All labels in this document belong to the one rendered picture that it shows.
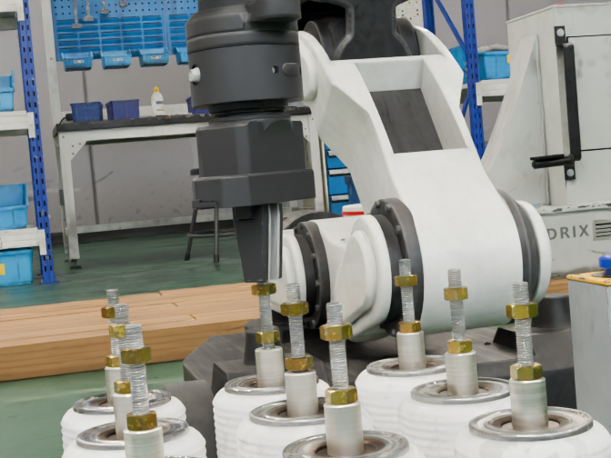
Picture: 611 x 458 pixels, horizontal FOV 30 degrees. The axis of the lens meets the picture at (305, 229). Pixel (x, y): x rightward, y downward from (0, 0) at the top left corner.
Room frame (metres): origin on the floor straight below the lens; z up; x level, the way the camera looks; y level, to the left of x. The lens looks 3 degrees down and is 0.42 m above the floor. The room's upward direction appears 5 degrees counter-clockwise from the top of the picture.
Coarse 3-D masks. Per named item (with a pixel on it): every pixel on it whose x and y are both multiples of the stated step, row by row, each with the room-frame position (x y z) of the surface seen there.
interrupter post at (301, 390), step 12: (288, 372) 0.79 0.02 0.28; (312, 372) 0.78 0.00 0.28; (288, 384) 0.78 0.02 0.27; (300, 384) 0.78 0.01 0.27; (312, 384) 0.78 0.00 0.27; (288, 396) 0.78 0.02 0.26; (300, 396) 0.77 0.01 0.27; (312, 396) 0.78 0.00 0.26; (288, 408) 0.78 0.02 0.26; (300, 408) 0.78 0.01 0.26; (312, 408) 0.78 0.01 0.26
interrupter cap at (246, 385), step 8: (248, 376) 0.93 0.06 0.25; (256, 376) 0.93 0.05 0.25; (232, 384) 0.90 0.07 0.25; (240, 384) 0.90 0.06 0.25; (248, 384) 0.90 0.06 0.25; (256, 384) 0.91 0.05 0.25; (232, 392) 0.88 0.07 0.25; (240, 392) 0.87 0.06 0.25; (248, 392) 0.87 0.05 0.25; (256, 392) 0.86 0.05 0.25; (264, 392) 0.86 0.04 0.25; (272, 392) 0.86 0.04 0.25; (280, 392) 0.86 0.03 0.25
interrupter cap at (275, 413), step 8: (320, 400) 0.81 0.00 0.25; (256, 408) 0.80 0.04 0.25; (264, 408) 0.80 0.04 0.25; (272, 408) 0.80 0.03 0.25; (280, 408) 0.80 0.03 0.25; (320, 408) 0.80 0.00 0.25; (256, 416) 0.77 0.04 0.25; (264, 416) 0.78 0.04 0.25; (272, 416) 0.77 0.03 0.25; (280, 416) 0.77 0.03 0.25; (288, 416) 0.78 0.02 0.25; (312, 416) 0.76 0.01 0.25; (320, 416) 0.76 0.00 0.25; (264, 424) 0.76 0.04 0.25; (272, 424) 0.75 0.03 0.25; (280, 424) 0.75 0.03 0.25; (288, 424) 0.75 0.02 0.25; (296, 424) 0.75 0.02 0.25; (304, 424) 0.75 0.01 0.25; (312, 424) 0.75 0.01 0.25
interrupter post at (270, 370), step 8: (256, 352) 0.90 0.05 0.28; (264, 352) 0.89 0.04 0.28; (272, 352) 0.89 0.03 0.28; (280, 352) 0.90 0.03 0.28; (256, 360) 0.90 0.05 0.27; (264, 360) 0.89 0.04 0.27; (272, 360) 0.89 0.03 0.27; (280, 360) 0.89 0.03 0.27; (256, 368) 0.90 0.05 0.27; (264, 368) 0.89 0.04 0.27; (272, 368) 0.89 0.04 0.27; (280, 368) 0.89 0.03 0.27; (264, 376) 0.89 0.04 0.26; (272, 376) 0.89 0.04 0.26; (280, 376) 0.89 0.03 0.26; (264, 384) 0.89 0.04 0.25; (272, 384) 0.89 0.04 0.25; (280, 384) 0.89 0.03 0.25
